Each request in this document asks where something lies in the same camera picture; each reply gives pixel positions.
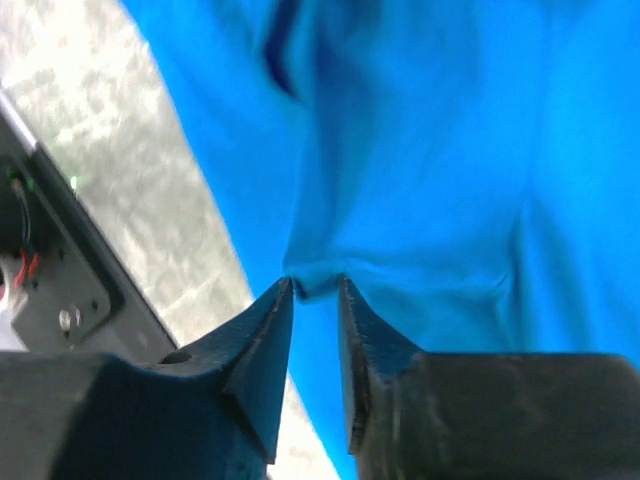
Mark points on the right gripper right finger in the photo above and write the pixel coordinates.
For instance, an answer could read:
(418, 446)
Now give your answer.
(413, 414)

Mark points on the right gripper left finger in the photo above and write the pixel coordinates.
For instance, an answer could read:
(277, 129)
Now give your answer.
(210, 410)

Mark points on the blue t shirt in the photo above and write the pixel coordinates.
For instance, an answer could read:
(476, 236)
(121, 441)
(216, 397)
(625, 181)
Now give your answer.
(473, 167)

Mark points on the black base bar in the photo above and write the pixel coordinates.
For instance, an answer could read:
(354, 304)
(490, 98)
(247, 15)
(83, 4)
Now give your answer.
(62, 286)

